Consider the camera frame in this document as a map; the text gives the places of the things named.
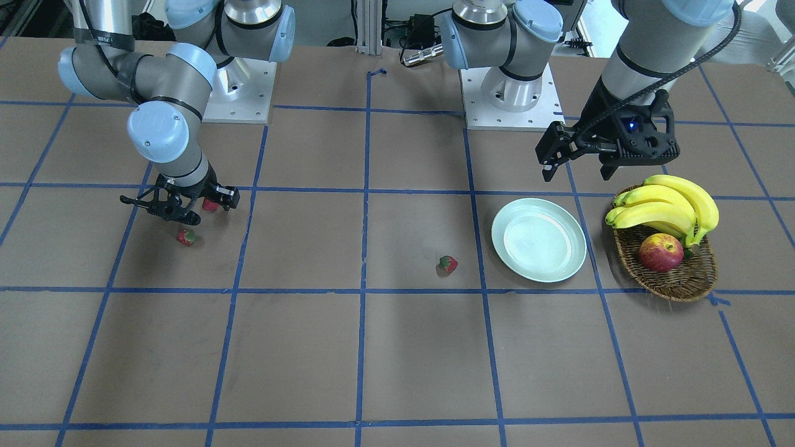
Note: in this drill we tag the brown wicker basket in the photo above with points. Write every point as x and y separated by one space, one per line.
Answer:
691 280

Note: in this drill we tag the aluminium frame post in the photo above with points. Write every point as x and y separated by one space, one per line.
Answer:
369 20

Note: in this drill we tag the light green round plate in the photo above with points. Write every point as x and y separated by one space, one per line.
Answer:
539 240

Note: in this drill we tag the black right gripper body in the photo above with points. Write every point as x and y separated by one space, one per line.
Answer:
176 197

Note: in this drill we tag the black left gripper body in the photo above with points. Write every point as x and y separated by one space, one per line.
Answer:
597 113

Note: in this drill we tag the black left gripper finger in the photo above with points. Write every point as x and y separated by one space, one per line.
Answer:
607 170
554 148

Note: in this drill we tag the red apple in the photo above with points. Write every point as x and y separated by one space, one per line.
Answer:
660 252

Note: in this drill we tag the yellow banana bunch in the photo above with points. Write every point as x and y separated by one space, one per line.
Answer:
670 204

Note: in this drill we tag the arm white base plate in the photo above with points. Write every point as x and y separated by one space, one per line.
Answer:
241 92
494 101

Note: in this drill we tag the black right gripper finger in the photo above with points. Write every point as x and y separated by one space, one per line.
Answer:
168 210
227 197

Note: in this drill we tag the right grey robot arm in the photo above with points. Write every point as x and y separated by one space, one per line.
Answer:
171 92

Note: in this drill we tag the red strawberry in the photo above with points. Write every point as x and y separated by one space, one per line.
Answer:
209 205
186 237
447 264

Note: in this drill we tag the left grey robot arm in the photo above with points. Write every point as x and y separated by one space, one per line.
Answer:
662 41

